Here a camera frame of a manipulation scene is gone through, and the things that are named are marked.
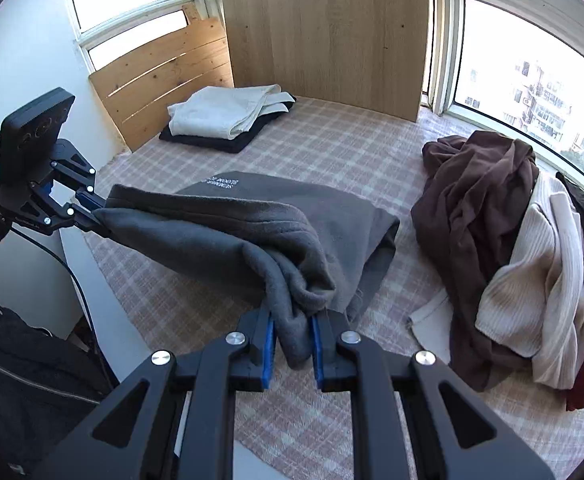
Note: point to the cream ribbed sweater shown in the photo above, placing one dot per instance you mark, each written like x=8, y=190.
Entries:
x=531, y=270

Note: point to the thin wooden strip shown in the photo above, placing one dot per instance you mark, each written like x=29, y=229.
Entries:
x=194, y=12

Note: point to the large light wooden board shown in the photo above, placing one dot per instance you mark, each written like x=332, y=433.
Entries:
x=322, y=35

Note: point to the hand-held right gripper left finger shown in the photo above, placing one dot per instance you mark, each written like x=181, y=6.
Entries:
x=269, y=350

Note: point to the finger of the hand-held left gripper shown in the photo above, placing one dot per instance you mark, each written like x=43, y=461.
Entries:
x=79, y=220
x=89, y=199

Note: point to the folded black garment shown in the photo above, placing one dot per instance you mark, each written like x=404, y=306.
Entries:
x=222, y=142

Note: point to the person's black jacket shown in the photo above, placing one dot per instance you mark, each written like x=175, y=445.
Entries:
x=22, y=360

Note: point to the grey daisy print t-shirt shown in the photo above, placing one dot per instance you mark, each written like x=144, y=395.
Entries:
x=222, y=225

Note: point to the pine slatted wooden panel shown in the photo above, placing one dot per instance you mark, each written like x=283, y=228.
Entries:
x=162, y=75

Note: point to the apartment buildings outside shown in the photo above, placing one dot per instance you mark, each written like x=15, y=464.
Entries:
x=541, y=100

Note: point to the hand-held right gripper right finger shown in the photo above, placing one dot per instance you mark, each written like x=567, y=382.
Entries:
x=317, y=355

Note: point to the brown garment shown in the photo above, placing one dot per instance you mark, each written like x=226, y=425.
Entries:
x=471, y=200

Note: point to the folded white shirt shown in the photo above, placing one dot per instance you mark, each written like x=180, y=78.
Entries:
x=212, y=112

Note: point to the pink plaid blanket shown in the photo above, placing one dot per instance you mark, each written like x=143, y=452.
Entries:
x=322, y=160

